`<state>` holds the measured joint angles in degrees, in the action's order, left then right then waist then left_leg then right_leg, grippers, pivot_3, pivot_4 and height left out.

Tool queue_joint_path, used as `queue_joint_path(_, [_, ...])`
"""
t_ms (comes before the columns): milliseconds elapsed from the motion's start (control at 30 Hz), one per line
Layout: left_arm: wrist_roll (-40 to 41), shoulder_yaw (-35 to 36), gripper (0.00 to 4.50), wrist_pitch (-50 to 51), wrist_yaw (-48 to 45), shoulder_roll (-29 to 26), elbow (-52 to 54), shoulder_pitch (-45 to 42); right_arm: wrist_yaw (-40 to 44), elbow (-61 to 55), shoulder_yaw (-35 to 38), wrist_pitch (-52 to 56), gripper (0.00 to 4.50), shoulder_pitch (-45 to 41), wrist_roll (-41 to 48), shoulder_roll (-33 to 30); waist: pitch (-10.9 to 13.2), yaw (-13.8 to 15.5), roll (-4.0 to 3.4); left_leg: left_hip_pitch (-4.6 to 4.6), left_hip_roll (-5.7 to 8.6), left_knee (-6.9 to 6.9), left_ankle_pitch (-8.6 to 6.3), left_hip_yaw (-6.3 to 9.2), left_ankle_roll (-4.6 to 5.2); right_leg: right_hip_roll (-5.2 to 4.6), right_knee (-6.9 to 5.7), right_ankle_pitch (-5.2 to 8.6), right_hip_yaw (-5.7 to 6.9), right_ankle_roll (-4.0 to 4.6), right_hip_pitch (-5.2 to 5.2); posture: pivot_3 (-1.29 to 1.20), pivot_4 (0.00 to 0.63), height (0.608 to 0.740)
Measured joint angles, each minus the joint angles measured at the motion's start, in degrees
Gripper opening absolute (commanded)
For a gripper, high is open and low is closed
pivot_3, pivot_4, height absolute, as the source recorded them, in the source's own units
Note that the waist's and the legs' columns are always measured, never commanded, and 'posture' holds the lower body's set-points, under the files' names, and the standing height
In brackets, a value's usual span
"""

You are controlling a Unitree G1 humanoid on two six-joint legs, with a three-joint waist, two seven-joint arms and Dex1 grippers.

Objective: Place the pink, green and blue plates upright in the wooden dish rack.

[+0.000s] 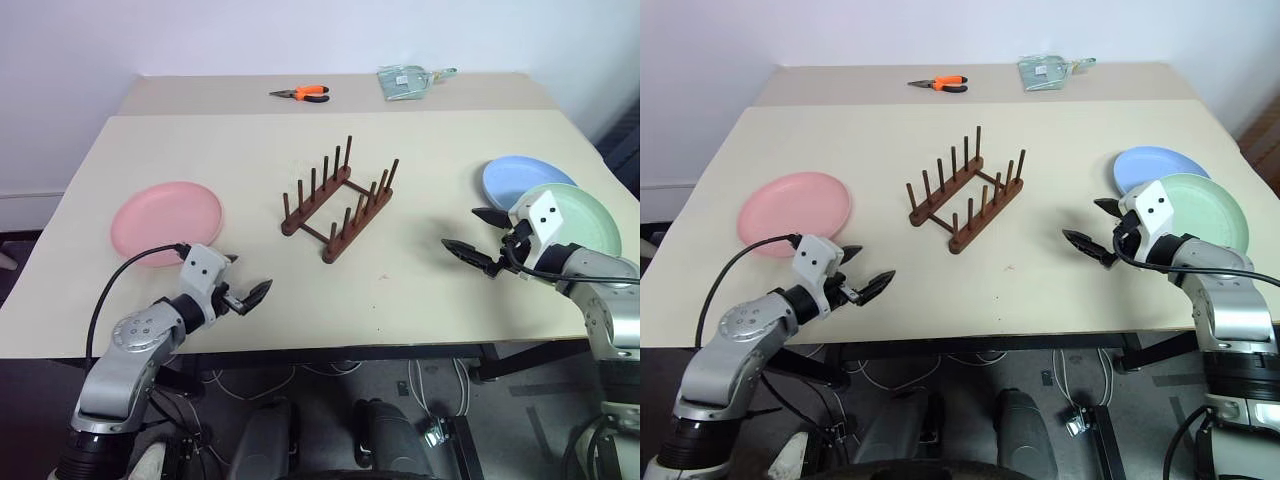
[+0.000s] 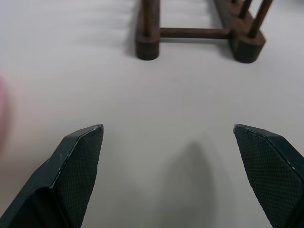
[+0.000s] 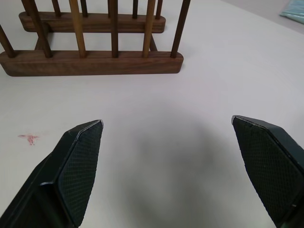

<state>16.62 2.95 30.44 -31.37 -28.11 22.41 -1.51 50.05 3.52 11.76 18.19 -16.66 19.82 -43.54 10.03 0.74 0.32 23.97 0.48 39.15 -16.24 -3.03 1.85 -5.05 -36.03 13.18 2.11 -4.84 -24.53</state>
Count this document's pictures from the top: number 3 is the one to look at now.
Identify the wooden dowel rack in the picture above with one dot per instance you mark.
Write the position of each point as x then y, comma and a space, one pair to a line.
95, 61

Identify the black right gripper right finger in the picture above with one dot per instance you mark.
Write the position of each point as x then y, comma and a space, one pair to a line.
270, 166

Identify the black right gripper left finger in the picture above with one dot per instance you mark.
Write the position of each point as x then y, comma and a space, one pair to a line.
71, 171

